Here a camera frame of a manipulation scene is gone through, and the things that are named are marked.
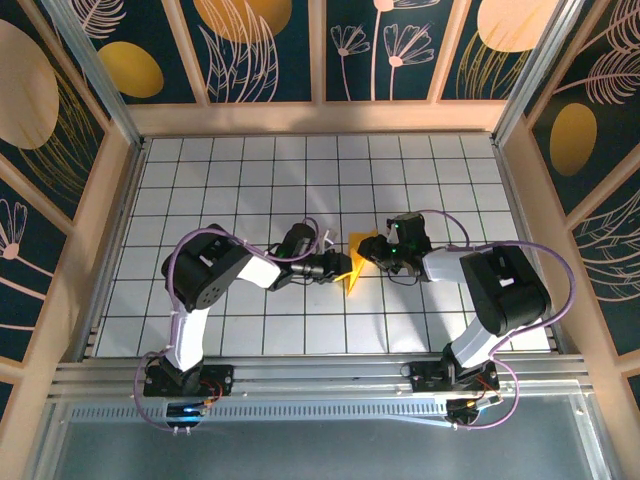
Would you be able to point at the yellow cloth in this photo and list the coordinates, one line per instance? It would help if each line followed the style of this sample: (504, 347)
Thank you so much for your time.
(357, 250)

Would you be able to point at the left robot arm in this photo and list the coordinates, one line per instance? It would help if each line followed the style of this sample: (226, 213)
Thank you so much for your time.
(205, 270)

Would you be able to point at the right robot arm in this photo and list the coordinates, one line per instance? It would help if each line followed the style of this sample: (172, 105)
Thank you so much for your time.
(505, 290)

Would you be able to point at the grey metal plate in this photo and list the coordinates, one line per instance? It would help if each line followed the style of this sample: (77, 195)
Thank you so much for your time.
(320, 450)

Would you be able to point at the dark panel pink flowers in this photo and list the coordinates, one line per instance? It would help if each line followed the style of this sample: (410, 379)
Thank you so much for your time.
(380, 50)

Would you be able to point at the dark panel pink leaf outlines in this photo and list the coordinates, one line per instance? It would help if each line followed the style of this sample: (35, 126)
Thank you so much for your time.
(615, 280)

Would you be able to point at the dark panel cream circle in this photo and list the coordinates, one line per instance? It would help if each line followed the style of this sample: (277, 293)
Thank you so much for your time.
(490, 50)

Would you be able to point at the dark panel gold circle leaves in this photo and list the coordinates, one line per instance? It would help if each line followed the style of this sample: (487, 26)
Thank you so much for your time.
(240, 50)

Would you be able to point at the dark panel gold oval fern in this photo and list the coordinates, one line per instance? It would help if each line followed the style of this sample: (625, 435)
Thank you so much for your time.
(590, 100)

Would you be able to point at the dark panel single pink flower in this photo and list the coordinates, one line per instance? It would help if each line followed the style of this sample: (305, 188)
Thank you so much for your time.
(25, 280)

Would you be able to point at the dark panel cream disc lines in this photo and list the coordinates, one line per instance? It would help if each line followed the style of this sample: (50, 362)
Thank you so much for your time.
(30, 90)

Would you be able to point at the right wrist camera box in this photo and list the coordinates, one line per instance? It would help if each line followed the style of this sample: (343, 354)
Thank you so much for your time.
(410, 230)

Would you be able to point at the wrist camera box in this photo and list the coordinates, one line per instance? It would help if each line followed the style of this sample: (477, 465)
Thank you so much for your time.
(410, 230)
(296, 240)

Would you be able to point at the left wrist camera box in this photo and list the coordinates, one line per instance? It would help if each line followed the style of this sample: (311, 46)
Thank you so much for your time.
(296, 240)

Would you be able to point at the aluminium frame rail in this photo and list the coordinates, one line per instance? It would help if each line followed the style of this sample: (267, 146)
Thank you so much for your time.
(320, 372)

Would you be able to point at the aluminium side rail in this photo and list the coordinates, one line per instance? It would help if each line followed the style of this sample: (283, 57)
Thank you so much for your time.
(117, 240)
(525, 240)

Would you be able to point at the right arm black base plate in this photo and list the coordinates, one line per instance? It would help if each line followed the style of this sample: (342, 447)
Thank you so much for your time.
(425, 380)

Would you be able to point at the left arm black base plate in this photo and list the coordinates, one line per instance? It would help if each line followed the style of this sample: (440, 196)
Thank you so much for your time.
(220, 380)

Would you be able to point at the aluminium corner post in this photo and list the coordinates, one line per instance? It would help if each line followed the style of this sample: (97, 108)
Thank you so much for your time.
(530, 65)
(90, 65)

